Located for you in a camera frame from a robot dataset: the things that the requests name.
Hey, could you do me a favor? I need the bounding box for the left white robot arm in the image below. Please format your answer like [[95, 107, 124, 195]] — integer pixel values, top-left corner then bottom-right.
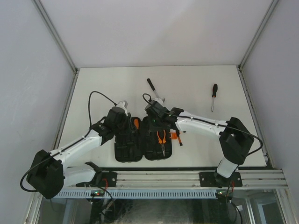
[[23, 101, 128, 199]]

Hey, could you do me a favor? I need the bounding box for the black orange handled screwdriver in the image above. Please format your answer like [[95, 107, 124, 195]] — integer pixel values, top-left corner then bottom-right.
[[211, 84, 218, 112]]

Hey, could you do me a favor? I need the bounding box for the orange grip bit screwdriver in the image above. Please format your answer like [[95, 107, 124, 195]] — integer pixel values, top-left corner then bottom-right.
[[133, 118, 140, 130]]

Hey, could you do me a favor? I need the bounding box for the black handled claw hammer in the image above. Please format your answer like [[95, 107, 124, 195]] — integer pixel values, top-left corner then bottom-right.
[[147, 78, 165, 102]]

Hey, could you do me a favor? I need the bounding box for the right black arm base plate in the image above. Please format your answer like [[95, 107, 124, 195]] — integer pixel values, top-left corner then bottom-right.
[[199, 172, 243, 188]]

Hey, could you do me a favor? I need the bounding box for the aluminium front frame rail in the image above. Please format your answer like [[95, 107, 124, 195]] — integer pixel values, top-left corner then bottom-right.
[[34, 169, 288, 189]]

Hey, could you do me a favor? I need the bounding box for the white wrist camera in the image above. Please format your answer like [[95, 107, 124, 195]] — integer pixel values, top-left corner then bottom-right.
[[151, 98, 164, 105], [116, 100, 128, 116]]

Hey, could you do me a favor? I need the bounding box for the blue slotted cable duct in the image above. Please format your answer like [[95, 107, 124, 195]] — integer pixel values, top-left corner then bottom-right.
[[55, 189, 217, 199]]

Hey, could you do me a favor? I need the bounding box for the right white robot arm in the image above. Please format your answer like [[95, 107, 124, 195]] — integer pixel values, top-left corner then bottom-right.
[[145, 98, 254, 186]]

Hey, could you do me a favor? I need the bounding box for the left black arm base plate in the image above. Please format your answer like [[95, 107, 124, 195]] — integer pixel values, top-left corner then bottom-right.
[[90, 171, 117, 188]]

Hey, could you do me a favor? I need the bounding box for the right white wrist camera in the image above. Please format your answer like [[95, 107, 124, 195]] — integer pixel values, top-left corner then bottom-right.
[[151, 98, 164, 105]]

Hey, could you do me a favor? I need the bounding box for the black plastic tool case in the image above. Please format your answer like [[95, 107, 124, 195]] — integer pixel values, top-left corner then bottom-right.
[[114, 117, 172, 162]]

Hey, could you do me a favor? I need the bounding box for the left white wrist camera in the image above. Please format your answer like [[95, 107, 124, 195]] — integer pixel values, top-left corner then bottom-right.
[[116, 100, 128, 116]]

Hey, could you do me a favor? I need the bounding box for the left black camera cable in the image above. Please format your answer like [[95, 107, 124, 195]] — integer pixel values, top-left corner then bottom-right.
[[20, 91, 117, 193]]

